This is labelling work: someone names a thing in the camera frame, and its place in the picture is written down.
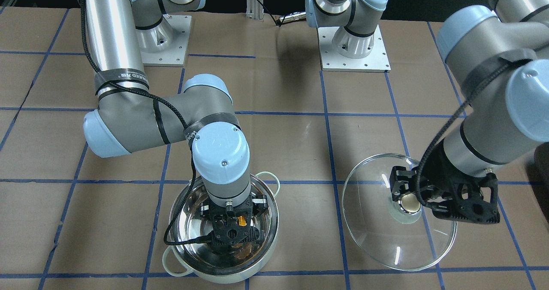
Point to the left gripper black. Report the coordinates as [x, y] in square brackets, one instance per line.
[438, 163]

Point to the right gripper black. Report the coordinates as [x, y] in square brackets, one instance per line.
[260, 206]

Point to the glass pot lid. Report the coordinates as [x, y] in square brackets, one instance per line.
[401, 242]

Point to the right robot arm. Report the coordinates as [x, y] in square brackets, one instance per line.
[129, 118]

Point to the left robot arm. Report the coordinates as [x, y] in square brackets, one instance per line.
[499, 56]

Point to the white electric pot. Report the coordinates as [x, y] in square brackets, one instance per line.
[189, 231]

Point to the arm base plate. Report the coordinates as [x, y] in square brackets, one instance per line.
[167, 43]
[343, 52]

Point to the aluminium frame post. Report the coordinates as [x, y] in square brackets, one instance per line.
[254, 10]

